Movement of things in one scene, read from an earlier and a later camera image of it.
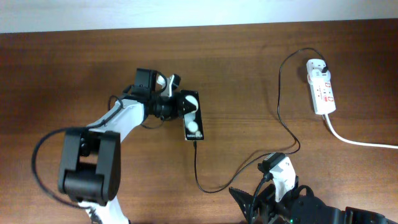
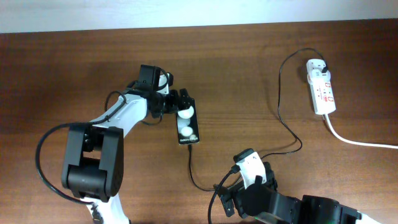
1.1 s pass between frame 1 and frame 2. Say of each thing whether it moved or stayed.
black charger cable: moved
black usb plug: stayed
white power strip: stayed
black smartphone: moved
